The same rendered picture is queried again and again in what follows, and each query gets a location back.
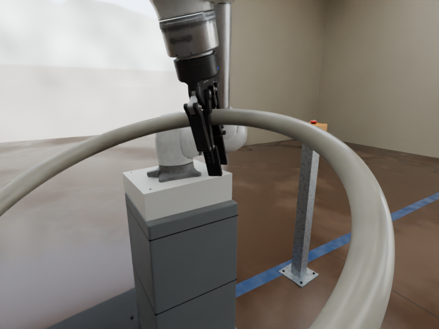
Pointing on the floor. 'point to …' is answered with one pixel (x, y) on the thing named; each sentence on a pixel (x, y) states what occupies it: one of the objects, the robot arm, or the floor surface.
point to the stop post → (304, 217)
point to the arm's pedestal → (185, 267)
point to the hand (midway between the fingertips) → (215, 156)
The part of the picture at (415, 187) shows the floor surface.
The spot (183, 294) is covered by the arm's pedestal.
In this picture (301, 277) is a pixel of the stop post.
